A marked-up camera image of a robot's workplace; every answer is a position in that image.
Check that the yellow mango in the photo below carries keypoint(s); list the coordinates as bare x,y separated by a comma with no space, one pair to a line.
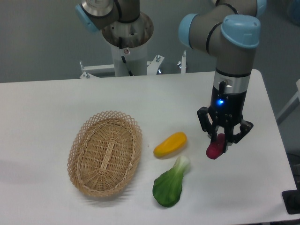
171,144

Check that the green bok choy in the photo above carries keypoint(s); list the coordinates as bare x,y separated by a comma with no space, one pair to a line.
167,187

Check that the red sweet potato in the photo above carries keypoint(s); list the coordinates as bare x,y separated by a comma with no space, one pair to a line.
215,149

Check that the white metal base frame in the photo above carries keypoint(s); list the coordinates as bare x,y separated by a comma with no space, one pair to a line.
153,67

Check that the woven wicker basket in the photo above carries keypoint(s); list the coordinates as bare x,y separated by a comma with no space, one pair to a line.
105,154

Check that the black device at table edge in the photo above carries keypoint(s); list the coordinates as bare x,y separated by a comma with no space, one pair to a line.
292,201

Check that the white frame at right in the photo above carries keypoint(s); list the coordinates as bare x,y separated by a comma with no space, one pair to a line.
290,106

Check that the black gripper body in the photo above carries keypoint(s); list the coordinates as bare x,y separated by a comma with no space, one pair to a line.
228,97

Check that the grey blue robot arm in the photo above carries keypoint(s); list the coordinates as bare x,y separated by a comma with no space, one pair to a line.
230,32

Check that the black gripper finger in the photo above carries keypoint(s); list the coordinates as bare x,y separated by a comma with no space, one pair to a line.
230,137
209,120

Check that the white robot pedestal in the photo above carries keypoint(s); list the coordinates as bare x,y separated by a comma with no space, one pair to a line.
128,43

